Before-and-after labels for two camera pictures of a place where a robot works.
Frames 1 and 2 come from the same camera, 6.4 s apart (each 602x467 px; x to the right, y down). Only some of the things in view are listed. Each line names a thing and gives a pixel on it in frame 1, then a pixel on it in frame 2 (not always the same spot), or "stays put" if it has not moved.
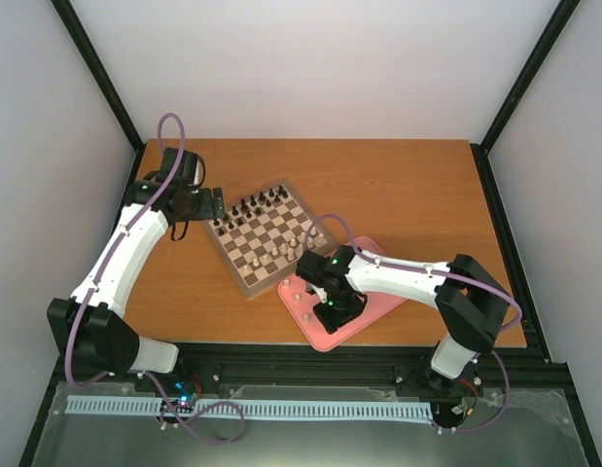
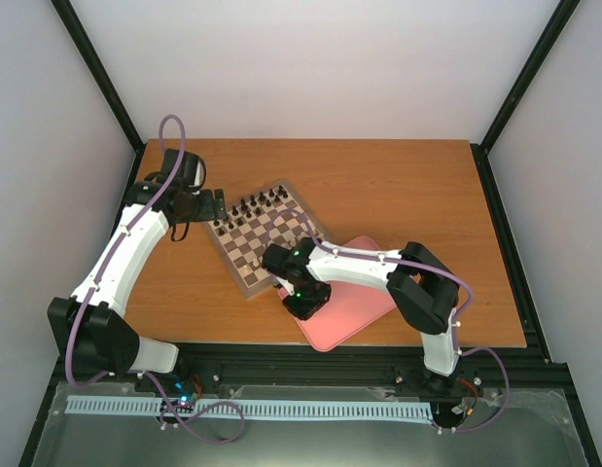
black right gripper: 332,322 → 303,312
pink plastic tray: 293,292 stays put
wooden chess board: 259,242 stays put
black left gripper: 207,211 stays put
